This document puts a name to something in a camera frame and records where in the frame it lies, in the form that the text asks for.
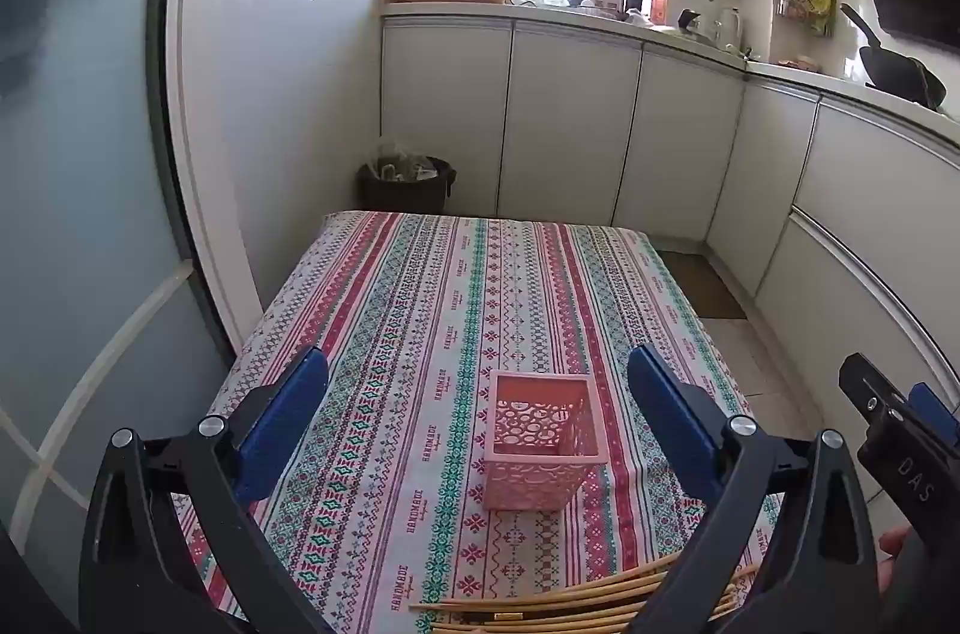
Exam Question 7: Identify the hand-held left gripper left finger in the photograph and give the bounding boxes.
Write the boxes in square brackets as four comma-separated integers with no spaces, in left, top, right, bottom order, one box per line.
[79,345,331,634]

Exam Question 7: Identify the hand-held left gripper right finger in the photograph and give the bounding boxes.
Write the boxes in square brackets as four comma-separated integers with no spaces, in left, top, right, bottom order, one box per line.
[626,345,878,634]

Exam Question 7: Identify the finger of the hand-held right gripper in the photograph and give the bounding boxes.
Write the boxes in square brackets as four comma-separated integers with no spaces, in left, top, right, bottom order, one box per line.
[838,353,910,429]
[909,381,960,449]

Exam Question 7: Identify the pink perforated plastic basket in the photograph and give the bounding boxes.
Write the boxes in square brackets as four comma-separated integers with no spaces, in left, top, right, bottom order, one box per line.
[484,370,607,515]

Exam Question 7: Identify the pile of wooden chopsticks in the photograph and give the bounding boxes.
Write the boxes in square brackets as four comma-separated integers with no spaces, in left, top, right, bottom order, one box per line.
[409,548,758,634]

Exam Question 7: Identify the person's right hand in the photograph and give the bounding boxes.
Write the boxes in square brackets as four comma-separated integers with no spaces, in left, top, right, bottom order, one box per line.
[876,525,914,599]

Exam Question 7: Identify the brown floor mat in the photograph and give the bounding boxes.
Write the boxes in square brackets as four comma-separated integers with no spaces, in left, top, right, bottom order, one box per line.
[660,251,747,320]

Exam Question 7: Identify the striped patterned tablecloth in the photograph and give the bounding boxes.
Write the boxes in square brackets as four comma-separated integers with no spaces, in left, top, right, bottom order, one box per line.
[169,210,785,634]

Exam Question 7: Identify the dark brown trash bin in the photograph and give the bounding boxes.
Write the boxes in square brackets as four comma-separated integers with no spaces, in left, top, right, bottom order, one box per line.
[356,143,457,214]

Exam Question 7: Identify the black wok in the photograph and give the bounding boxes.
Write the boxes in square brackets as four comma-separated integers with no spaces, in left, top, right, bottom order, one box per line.
[840,2,947,110]

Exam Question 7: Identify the frosted glass sliding door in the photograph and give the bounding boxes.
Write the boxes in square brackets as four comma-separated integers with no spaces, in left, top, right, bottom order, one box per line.
[0,0,233,575]

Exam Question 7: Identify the white base cabinets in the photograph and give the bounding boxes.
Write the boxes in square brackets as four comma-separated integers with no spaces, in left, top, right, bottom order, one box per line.
[379,15,960,530]

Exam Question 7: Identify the white electric kettle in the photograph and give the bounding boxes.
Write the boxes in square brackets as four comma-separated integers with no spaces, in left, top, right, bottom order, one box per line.
[712,8,745,50]

